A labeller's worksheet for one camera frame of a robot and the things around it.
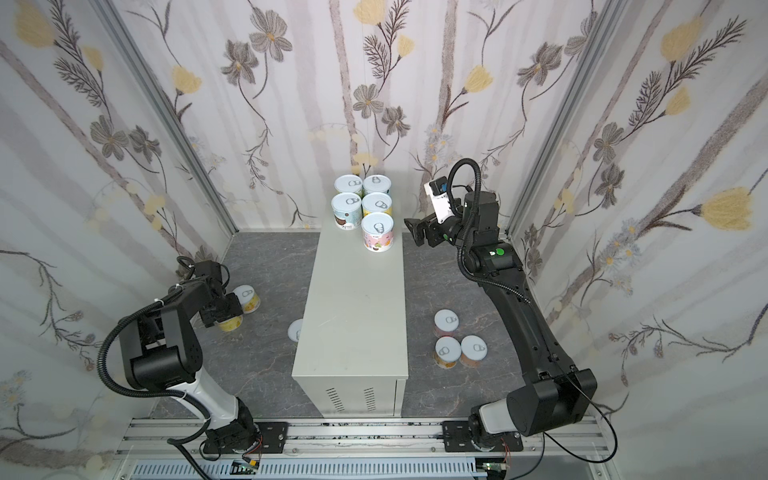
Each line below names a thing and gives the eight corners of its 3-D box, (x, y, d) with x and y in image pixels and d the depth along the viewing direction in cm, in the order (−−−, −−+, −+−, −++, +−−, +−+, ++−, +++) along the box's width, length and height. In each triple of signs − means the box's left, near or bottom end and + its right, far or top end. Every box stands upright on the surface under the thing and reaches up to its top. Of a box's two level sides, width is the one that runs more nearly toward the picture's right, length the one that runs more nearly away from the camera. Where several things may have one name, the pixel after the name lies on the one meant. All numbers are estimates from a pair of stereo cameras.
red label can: (458, 366, 88) (463, 358, 83) (455, 343, 93) (459, 334, 88) (483, 366, 89) (490, 358, 83) (479, 343, 93) (484, 334, 88)
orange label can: (434, 368, 87) (437, 361, 83) (432, 343, 92) (434, 335, 88) (459, 368, 87) (463, 361, 83) (455, 343, 92) (459, 335, 88)
